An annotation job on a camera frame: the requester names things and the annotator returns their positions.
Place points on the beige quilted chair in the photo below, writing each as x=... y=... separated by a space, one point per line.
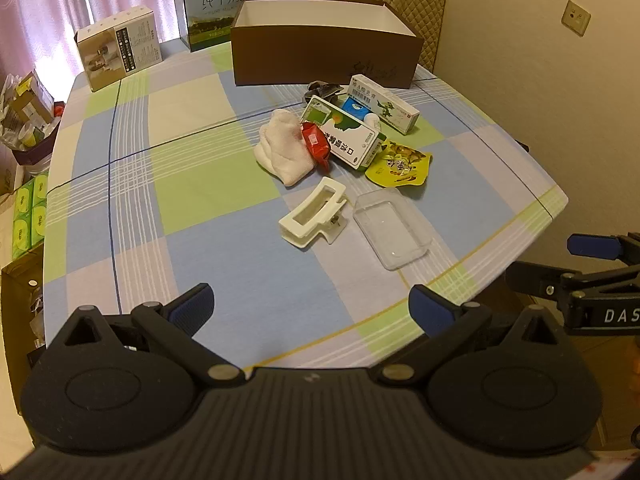
x=425 y=0

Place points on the white product box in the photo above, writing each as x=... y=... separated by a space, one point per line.
x=120 y=50

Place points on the white green ointment box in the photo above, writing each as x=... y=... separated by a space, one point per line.
x=385 y=102

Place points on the red snack packet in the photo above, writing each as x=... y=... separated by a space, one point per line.
x=315 y=141

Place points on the green white medicine box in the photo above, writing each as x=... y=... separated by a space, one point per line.
x=352 y=142

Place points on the yellow snack packet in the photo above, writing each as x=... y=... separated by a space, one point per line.
x=400 y=167

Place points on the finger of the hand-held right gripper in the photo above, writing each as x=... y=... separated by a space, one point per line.
x=535 y=277
x=592 y=246

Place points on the blue green milk carton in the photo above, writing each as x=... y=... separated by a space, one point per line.
x=210 y=5

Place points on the pink curtain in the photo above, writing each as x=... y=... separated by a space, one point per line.
x=50 y=0

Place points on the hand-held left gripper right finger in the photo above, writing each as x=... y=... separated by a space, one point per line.
x=431 y=310

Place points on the blue cream tube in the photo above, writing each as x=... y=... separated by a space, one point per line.
x=355 y=107

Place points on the brown cardboard box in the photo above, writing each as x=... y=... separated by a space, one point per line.
x=325 y=57

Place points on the small white bottle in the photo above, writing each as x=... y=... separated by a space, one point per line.
x=372 y=120

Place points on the clear plastic tray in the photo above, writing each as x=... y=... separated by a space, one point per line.
x=390 y=230

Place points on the small cardboard carton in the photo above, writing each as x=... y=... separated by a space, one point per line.
x=30 y=102

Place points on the beige wall socket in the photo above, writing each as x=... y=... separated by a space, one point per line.
x=575 y=17

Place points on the pile of green tissue packs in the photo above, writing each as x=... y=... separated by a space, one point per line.
x=30 y=215

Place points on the white hair claw clip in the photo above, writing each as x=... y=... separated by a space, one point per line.
x=300 y=227

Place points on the dark jelly cup pack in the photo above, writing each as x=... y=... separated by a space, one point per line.
x=322 y=89

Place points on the white knitted cloth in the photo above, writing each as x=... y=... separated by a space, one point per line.
x=285 y=152

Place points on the purple box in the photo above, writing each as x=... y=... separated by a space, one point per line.
x=37 y=150

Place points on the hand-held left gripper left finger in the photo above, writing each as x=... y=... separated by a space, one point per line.
x=192 y=306

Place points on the large brown cardboard carton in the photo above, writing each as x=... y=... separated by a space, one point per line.
x=17 y=300

